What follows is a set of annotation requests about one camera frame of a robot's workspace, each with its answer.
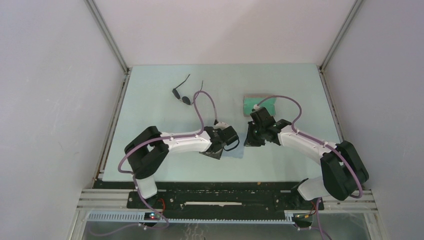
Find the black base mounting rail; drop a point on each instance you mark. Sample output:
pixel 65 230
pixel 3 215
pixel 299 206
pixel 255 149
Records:
pixel 228 201

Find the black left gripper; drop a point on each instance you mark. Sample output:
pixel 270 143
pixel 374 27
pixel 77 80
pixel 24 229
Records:
pixel 217 155

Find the left aluminium frame post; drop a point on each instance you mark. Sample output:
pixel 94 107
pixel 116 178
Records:
pixel 107 34

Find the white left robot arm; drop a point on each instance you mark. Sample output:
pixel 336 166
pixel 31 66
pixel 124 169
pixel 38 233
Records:
pixel 147 151

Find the black round sunglasses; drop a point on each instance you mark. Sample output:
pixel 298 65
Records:
pixel 184 99

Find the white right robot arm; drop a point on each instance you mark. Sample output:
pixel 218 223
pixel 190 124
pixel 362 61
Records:
pixel 342 170

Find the light blue cleaning cloth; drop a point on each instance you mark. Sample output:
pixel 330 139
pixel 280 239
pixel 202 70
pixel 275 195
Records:
pixel 238 151

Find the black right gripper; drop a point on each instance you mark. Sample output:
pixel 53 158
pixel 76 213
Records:
pixel 250 141

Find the right aluminium frame post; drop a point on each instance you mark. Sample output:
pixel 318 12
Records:
pixel 356 7

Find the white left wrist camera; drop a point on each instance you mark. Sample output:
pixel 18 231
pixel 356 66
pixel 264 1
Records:
pixel 221 125

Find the aluminium frame post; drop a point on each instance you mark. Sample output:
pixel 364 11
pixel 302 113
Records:
pixel 356 7
pixel 107 34

